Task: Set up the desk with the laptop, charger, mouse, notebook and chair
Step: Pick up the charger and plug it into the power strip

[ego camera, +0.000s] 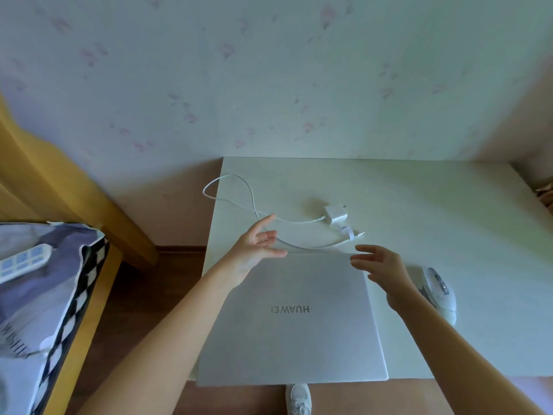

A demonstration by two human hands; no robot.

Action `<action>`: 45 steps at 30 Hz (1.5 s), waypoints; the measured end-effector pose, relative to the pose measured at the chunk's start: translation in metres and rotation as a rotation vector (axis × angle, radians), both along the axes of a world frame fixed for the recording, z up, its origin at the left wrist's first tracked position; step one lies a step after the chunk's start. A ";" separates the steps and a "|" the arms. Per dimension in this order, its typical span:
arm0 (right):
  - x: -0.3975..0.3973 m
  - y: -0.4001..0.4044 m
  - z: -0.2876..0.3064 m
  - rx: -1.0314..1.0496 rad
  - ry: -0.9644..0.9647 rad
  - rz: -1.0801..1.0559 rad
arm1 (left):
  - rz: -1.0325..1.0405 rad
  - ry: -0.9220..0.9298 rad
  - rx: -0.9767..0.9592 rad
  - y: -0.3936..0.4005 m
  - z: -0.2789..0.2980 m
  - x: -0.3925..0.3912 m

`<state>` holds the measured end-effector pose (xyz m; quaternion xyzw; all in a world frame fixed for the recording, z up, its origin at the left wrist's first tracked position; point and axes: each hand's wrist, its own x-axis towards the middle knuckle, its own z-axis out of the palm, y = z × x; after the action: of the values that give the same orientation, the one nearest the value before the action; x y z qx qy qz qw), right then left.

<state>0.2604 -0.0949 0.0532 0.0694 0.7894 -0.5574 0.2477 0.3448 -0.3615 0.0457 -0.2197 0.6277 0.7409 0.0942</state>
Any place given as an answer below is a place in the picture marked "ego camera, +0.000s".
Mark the person's right hand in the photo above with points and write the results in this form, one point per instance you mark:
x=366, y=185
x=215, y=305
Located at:
x=391, y=274

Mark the person's left hand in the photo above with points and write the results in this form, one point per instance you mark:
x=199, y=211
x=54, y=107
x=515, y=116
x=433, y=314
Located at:
x=246, y=254

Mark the person's left thumb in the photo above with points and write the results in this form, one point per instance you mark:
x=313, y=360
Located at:
x=273, y=253

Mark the person's right fingers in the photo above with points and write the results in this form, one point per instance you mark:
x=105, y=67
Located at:
x=365, y=260

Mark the person's right forearm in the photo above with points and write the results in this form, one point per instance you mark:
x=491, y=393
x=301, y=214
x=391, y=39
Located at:
x=453, y=363

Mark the person's left forearm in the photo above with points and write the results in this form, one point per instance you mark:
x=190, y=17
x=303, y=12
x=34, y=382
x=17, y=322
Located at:
x=173, y=341

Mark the white charger adapter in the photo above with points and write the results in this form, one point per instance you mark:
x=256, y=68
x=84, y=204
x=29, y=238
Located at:
x=336, y=213

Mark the white computer mouse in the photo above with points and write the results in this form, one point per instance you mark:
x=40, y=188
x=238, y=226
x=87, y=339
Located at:
x=441, y=293

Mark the silver closed laptop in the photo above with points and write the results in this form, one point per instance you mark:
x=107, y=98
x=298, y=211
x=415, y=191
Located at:
x=302, y=350

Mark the person's white shoe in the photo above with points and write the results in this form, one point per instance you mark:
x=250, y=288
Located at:
x=299, y=399

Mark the grey checkered-edge bedding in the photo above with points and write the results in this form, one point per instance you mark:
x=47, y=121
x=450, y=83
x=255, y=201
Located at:
x=39, y=311

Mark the white power strip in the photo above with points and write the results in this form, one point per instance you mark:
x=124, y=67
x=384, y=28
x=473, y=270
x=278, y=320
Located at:
x=23, y=261

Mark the yellow wooden bed frame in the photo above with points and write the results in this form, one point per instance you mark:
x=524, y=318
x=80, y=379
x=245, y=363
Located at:
x=65, y=181

